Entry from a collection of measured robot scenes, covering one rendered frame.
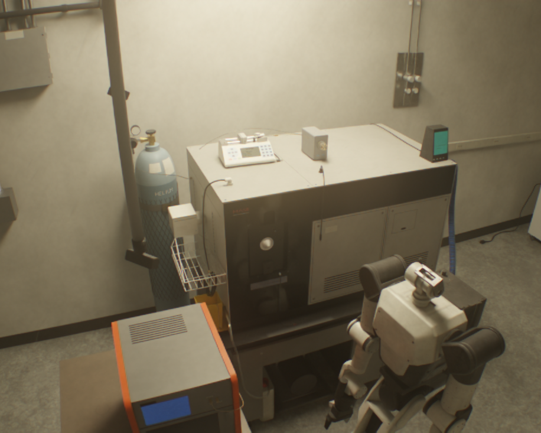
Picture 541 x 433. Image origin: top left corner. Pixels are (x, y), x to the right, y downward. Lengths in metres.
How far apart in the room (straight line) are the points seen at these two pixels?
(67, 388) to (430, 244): 1.91
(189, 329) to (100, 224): 1.52
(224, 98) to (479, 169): 2.48
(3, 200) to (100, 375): 1.22
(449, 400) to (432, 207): 1.16
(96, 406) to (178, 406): 0.61
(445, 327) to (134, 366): 0.98
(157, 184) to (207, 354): 1.23
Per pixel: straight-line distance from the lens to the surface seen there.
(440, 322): 1.39
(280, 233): 1.97
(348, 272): 2.26
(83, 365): 2.24
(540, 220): 4.82
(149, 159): 2.53
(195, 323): 1.69
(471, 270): 4.23
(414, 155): 2.38
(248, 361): 2.26
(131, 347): 1.64
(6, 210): 2.87
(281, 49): 2.94
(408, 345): 1.42
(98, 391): 2.11
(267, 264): 2.01
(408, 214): 2.29
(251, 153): 2.14
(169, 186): 2.57
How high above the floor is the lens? 2.25
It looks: 29 degrees down
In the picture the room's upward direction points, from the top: straight up
